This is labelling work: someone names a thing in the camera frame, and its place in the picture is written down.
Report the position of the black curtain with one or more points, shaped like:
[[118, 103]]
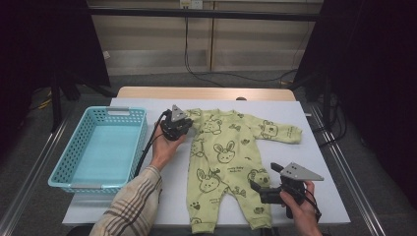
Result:
[[377, 65], [42, 39]]

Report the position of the black horizontal bar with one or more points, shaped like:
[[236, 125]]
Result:
[[203, 13]]

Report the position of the black stand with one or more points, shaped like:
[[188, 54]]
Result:
[[56, 98]]

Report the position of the person's left hand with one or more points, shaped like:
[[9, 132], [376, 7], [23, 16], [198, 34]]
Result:
[[164, 150]]

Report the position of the light blue plastic basket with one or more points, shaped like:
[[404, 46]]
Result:
[[105, 154]]

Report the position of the green printed baby romper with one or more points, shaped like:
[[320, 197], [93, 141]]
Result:
[[226, 157]]

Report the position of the small white wall plate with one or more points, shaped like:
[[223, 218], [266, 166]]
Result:
[[106, 54]]

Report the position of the wooden table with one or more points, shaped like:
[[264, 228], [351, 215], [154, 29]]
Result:
[[196, 93]]

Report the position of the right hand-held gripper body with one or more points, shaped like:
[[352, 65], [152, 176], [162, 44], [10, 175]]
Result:
[[293, 187]]

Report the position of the person's right hand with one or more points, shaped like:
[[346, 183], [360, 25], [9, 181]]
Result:
[[305, 216]]

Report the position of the white wall socket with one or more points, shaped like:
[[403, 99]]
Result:
[[190, 4]]

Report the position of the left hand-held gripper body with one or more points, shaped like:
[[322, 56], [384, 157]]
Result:
[[175, 128]]

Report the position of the metal floor rail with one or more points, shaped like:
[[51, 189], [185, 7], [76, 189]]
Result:
[[32, 170], [347, 157]]

